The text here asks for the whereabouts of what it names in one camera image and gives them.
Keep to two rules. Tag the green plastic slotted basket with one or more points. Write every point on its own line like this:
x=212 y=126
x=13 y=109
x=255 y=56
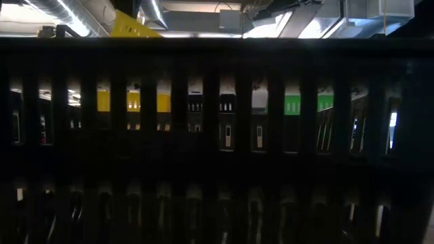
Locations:
x=292 y=100

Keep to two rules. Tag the large ribbed silver duct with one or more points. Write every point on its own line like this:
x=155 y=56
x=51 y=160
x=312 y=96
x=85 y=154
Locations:
x=68 y=17

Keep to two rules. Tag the silver round ceiling duct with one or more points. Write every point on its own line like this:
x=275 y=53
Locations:
x=154 y=13

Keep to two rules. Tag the bright ceiling light panel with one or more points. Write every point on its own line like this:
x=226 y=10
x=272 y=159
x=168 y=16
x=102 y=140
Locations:
x=203 y=35

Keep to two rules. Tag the grey ceiling box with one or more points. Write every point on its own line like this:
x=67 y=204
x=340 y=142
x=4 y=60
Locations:
x=230 y=20

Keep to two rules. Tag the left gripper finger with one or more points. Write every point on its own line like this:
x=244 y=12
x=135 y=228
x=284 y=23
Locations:
x=127 y=5

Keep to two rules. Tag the white ceiling box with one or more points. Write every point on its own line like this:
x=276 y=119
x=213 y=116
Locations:
x=390 y=8

